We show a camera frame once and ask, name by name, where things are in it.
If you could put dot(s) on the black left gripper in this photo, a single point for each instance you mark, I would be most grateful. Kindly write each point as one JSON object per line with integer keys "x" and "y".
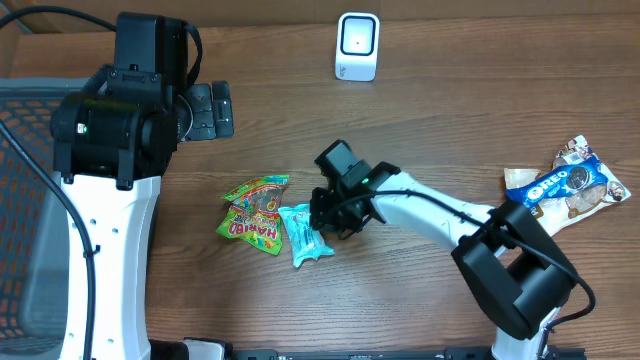
{"x": 214, "y": 109}

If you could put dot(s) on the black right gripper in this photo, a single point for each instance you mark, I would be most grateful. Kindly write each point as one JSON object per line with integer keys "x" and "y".
{"x": 319, "y": 219}

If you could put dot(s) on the mint green tissue packet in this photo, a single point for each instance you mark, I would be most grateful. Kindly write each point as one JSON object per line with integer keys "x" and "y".
{"x": 306, "y": 243}

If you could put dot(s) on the green Haribo gummy bag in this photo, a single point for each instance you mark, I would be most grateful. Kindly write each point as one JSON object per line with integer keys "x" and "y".
{"x": 253, "y": 213}

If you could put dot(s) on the beige dried mushroom bag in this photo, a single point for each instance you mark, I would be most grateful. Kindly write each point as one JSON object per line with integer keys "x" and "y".
{"x": 556, "y": 214}

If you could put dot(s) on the blue snack packet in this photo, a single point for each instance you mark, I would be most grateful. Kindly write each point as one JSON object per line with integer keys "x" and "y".
{"x": 563, "y": 181}

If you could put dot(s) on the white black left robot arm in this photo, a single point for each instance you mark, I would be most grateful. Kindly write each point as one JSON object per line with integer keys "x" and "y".
{"x": 113, "y": 142}

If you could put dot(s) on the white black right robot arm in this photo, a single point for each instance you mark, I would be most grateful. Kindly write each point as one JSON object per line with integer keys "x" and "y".
{"x": 515, "y": 271}

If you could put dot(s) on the white barcode scanner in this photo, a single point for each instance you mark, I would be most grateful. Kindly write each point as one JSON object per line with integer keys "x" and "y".
{"x": 357, "y": 46}

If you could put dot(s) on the grey plastic lattice basket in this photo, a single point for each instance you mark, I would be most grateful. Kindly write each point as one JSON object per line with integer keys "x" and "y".
{"x": 34, "y": 230}

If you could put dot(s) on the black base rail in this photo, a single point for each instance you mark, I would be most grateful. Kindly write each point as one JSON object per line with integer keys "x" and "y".
{"x": 454, "y": 353}

